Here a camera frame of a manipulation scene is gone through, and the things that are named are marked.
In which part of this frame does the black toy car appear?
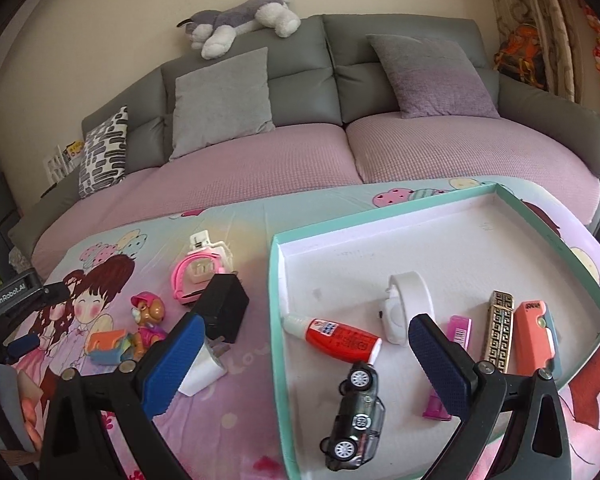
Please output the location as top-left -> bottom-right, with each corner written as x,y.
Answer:
320,360 -> 387,472

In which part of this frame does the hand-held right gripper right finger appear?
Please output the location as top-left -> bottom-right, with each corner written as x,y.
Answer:
407,314 -> 573,480

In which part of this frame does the orange and blue toy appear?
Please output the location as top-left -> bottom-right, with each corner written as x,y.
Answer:
512,300 -> 563,386
87,330 -> 141,367

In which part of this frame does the pink toy watch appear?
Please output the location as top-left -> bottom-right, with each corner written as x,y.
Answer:
170,247 -> 231,306

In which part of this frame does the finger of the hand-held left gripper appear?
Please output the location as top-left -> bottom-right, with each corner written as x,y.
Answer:
4,333 -> 43,363
41,281 -> 77,307

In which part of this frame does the person's left hand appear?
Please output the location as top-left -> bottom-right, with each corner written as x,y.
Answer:
0,384 -> 49,456

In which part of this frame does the cream hair clip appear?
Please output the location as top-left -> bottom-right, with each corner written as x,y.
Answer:
187,230 -> 229,261

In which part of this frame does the toy puppy figure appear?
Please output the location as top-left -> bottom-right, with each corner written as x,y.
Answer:
130,291 -> 170,361

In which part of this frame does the white round tape dispenser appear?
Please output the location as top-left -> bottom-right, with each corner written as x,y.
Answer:
378,271 -> 435,345

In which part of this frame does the orange bag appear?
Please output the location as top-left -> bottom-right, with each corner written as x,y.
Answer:
494,22 -> 548,91

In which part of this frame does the stack of books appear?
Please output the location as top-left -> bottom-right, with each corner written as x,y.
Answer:
42,140 -> 86,183

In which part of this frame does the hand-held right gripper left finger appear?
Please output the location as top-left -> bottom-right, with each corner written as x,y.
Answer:
39,312 -> 206,480

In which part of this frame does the plain grey pillow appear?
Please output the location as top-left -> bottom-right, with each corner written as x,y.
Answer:
169,47 -> 276,162

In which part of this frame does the grey and purple pillow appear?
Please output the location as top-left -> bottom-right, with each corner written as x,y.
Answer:
366,34 -> 501,120

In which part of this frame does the red glue bottle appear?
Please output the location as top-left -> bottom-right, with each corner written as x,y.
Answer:
282,313 -> 383,364

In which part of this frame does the purple lighter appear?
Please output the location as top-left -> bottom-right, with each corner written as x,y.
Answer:
422,315 -> 473,420

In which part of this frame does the grey and white plush dog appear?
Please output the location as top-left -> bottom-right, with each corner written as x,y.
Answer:
176,0 -> 302,60

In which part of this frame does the black and white patterned pillow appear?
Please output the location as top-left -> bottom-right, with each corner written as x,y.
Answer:
78,106 -> 129,199

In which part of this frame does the black charger plug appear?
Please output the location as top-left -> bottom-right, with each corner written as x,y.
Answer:
197,272 -> 251,345

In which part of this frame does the patterned curtain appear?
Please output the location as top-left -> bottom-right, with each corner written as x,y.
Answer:
480,0 -> 600,106

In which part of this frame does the grey sofa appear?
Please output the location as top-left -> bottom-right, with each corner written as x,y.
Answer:
7,14 -> 600,261

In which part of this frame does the gold patterned lighter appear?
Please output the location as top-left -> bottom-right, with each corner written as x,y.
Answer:
480,290 -> 517,373

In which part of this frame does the teal cardboard box lid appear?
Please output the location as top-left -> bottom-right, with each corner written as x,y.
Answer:
270,183 -> 600,478

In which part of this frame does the white charger plug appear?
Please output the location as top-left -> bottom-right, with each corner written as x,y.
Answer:
177,337 -> 229,395

